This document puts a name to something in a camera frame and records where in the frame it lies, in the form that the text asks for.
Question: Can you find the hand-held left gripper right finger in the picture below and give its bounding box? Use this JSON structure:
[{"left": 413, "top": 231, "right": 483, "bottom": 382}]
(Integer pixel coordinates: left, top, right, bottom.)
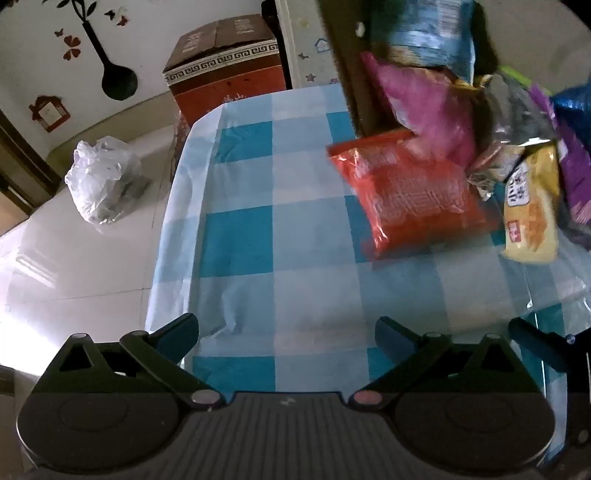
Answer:
[{"left": 348, "top": 316, "right": 543, "bottom": 411}]

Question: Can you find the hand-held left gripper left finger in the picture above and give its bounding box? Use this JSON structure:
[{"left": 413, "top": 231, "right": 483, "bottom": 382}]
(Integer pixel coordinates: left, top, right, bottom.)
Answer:
[{"left": 30, "top": 313, "right": 227, "bottom": 411}]

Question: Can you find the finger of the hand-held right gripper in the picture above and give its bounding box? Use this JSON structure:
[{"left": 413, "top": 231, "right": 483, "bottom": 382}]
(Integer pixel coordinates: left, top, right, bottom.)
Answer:
[{"left": 508, "top": 316, "right": 591, "bottom": 377}]

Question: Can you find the yellow waffle packet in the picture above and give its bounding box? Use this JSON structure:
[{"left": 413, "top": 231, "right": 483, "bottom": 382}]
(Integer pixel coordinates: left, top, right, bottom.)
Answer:
[{"left": 501, "top": 141, "right": 561, "bottom": 265}]

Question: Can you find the purple snack packet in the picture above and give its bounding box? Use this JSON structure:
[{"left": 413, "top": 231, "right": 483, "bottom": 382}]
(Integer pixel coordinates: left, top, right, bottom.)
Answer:
[{"left": 529, "top": 83, "right": 591, "bottom": 227}]

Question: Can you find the dark blue snack packet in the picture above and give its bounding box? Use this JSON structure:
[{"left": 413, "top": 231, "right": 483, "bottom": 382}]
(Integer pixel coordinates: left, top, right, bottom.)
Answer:
[{"left": 551, "top": 80, "right": 591, "bottom": 125}]

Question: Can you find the printed cardboard box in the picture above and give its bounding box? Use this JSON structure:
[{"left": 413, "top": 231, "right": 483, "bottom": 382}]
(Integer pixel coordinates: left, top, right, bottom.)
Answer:
[{"left": 318, "top": 0, "right": 509, "bottom": 139}]

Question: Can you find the blue checked tablecloth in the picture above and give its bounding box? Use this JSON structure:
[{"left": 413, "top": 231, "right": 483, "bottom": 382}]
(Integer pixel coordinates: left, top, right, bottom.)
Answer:
[{"left": 145, "top": 83, "right": 591, "bottom": 416}]

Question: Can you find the red snack packet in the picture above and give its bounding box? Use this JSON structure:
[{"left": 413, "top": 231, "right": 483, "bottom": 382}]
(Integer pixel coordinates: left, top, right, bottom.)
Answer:
[{"left": 327, "top": 129, "right": 497, "bottom": 259}]

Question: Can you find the clear plastic bag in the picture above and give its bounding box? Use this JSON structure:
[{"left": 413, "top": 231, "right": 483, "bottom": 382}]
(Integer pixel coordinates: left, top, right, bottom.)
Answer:
[{"left": 65, "top": 137, "right": 153, "bottom": 226}]

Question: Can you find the silver foil snack packet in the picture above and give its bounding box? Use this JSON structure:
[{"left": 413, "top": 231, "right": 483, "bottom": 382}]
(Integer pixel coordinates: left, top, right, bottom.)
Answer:
[{"left": 466, "top": 74, "right": 561, "bottom": 199}]

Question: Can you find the pink and white snack packet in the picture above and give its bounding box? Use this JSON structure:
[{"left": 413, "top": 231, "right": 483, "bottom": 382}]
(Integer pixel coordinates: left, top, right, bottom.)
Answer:
[{"left": 360, "top": 52, "right": 478, "bottom": 167}]

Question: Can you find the red and brown carton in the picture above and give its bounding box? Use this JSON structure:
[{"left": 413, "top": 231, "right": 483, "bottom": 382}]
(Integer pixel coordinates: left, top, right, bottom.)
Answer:
[{"left": 163, "top": 14, "right": 288, "bottom": 130}]

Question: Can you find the green snack packet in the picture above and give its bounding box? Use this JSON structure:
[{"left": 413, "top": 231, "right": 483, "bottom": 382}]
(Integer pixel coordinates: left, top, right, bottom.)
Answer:
[{"left": 501, "top": 65, "right": 532, "bottom": 86}]

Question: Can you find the cream cabinet with stickers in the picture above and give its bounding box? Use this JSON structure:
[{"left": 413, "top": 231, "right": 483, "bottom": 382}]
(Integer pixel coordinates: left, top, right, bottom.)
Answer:
[{"left": 274, "top": 0, "right": 345, "bottom": 90}]

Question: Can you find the light blue snack packet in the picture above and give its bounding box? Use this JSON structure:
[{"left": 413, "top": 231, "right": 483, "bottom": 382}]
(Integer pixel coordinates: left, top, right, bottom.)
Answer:
[{"left": 388, "top": 0, "right": 477, "bottom": 84}]

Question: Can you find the brown wooden door frame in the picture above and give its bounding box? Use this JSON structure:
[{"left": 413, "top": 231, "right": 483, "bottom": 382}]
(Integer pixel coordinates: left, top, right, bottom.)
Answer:
[{"left": 0, "top": 108, "right": 63, "bottom": 217}]

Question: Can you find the wall switch with red sticker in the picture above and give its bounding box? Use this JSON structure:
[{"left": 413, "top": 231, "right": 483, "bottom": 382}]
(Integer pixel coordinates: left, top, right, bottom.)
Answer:
[{"left": 28, "top": 95, "right": 71, "bottom": 134}]

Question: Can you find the black vase flower wall sticker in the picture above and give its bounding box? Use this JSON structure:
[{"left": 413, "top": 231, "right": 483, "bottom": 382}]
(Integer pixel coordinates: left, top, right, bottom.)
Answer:
[{"left": 41, "top": 0, "right": 139, "bottom": 101}]

